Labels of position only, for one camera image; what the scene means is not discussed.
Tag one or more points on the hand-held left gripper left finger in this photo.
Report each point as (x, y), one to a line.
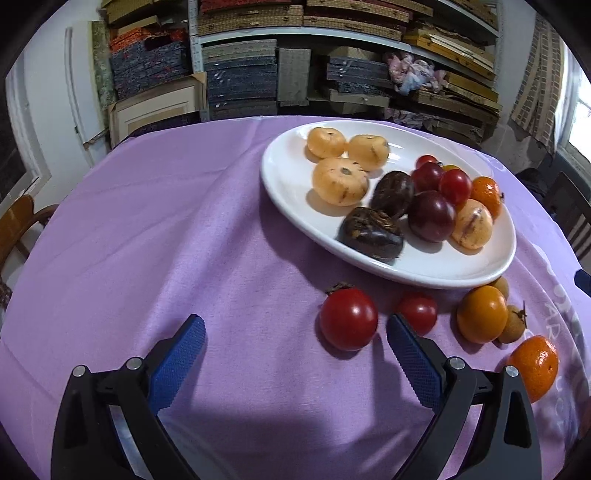
(178, 364)

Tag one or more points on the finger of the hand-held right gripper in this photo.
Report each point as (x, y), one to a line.
(583, 280)

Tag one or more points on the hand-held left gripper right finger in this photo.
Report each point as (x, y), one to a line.
(415, 364)

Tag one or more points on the white oval plate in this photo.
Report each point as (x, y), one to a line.
(438, 267)

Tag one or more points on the orange mandarin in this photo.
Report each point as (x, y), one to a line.
(535, 368)
(487, 196)

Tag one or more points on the dark purple plum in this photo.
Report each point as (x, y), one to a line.
(431, 216)

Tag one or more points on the dark brown water chestnut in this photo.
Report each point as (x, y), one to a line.
(391, 194)
(369, 233)

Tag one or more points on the orange cherry tomato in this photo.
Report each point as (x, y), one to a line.
(482, 314)
(451, 167)

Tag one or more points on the dark red cherry tomato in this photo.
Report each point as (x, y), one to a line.
(427, 177)

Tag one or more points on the small red cherry tomato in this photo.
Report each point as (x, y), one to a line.
(427, 160)

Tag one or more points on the dark chair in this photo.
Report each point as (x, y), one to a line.
(570, 203)

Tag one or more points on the brown longan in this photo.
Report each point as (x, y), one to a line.
(501, 286)
(515, 325)

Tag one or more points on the striped peach-coloured round fruit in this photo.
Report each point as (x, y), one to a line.
(472, 225)

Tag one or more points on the purple printed tablecloth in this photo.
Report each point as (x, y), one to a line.
(184, 230)

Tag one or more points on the white framed window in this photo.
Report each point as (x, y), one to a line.
(579, 129)
(32, 152)

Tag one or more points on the brick pattern curtain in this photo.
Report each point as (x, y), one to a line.
(538, 92)

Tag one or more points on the brown wooden chair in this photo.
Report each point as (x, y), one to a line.
(18, 217)

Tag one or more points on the pink cloth bundle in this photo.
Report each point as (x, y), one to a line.
(411, 71)

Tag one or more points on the shelf of stacked fabric books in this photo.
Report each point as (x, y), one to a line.
(240, 87)

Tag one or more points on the white door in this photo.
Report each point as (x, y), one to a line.
(83, 92)

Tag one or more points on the white metal shelf rack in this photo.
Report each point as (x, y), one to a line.
(194, 55)

